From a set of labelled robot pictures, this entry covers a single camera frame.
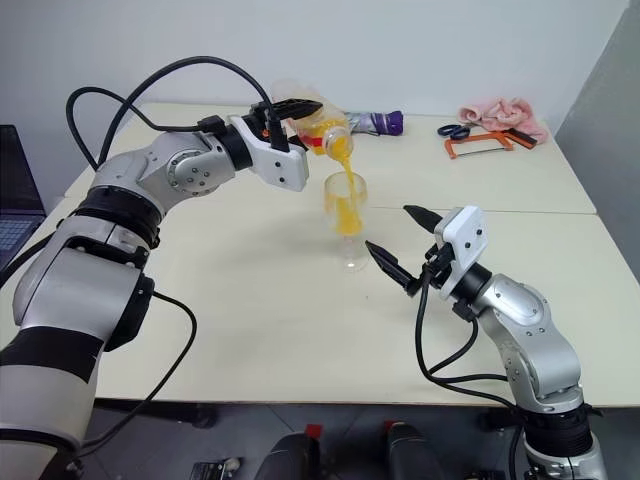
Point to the grey partition panel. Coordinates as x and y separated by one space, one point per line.
605 125

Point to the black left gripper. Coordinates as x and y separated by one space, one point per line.
260 120

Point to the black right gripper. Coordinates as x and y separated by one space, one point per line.
440 265

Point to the grey metal floor fitting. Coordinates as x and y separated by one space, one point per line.
217 467

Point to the folded grey purple umbrella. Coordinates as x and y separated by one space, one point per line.
375 122

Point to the dark laptop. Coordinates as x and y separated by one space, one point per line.
15 175

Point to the pink towel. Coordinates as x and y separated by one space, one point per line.
505 115

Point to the orange hacksaw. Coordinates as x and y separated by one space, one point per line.
454 148

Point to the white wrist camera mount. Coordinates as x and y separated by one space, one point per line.
280 162
462 240

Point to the dark rounded shape red tip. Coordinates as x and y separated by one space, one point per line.
292 455

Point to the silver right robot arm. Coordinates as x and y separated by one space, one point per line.
525 310

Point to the clear orange juice bottle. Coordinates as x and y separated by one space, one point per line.
320 125

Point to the clear wine glass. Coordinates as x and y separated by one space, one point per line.
345 210

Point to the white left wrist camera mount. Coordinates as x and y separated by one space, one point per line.
280 162

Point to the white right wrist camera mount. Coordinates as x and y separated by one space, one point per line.
462 240

